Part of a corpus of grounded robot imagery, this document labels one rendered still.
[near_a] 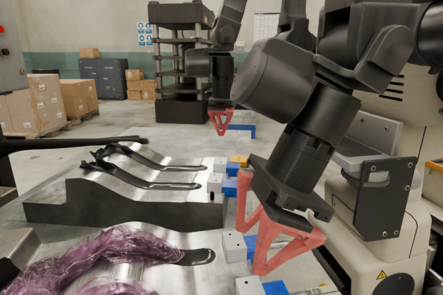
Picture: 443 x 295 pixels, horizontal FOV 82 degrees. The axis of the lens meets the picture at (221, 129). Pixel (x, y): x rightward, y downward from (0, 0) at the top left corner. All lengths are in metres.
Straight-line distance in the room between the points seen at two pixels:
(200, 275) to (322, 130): 0.33
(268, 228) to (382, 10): 0.21
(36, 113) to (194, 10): 2.78
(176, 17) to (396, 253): 4.32
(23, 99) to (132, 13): 4.32
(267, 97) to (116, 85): 7.37
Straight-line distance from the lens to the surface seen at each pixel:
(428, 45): 0.37
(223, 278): 0.48
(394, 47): 0.27
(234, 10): 0.66
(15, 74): 1.31
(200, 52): 0.65
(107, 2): 8.23
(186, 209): 0.61
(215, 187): 0.62
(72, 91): 5.12
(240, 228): 0.35
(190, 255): 0.53
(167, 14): 4.63
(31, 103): 4.37
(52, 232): 0.77
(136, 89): 7.44
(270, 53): 0.24
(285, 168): 0.27
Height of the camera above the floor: 1.21
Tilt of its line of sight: 16 degrees down
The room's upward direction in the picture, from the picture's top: straight up
